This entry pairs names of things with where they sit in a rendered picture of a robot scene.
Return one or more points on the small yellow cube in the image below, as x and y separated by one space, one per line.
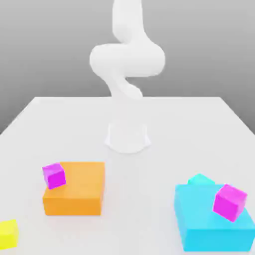
8 235

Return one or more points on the small magenta cube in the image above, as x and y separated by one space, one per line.
229 202
54 176

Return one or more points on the large orange box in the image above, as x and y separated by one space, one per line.
79 187

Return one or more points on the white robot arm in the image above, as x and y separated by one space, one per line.
127 59

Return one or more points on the small turquoise cube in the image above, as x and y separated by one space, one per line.
200 178

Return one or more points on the large cyan box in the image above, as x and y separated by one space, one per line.
201 215

